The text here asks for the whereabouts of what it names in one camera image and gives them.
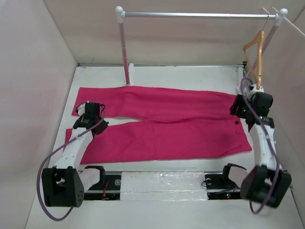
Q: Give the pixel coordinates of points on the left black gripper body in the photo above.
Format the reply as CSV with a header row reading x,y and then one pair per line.
x,y
102,127

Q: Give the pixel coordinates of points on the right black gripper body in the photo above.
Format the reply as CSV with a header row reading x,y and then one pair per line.
x,y
242,109

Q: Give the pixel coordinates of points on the pink trousers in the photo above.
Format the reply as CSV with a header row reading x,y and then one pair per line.
x,y
166,124

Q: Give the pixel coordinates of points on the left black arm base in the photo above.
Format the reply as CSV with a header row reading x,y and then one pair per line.
x,y
110,190

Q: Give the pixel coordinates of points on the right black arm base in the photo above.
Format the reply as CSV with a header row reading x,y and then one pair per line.
x,y
220,188

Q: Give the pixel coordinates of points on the wooden clothes hanger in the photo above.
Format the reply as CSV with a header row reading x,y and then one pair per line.
x,y
259,41

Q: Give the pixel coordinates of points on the white metal clothes rack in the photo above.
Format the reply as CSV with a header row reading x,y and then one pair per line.
x,y
121,14

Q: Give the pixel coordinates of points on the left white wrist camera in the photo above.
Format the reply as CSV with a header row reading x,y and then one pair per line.
x,y
80,110

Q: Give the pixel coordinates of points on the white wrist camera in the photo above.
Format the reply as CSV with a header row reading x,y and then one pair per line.
x,y
80,110
252,88

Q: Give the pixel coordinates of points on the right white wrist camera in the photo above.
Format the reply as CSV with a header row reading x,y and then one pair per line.
x,y
252,88

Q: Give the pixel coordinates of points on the aluminium table edge rail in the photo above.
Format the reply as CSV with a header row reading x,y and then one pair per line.
x,y
157,65

